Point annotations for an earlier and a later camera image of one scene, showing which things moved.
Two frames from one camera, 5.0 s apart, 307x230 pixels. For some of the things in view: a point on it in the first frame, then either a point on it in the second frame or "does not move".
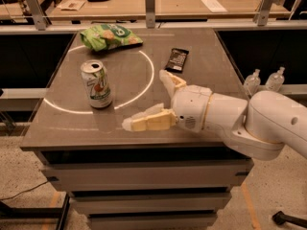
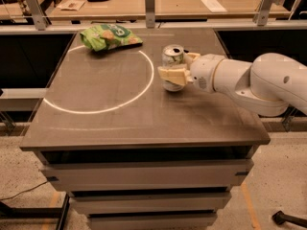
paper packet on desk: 71,5 does not move
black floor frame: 15,213 does not move
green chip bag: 107,36 does not move
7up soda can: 97,83 -> 173,55
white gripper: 191,106 -> 202,71
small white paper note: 214,6 does not move
